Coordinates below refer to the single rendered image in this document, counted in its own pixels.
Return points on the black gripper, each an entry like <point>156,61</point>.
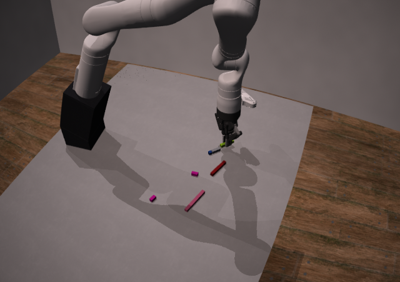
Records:
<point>228,127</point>

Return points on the pink rod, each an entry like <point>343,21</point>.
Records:
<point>194,201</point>

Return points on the grey rod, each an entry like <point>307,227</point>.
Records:
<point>216,150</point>

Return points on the dark red rod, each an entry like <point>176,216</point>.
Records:
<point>217,168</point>

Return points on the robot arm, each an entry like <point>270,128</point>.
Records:
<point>234,20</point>

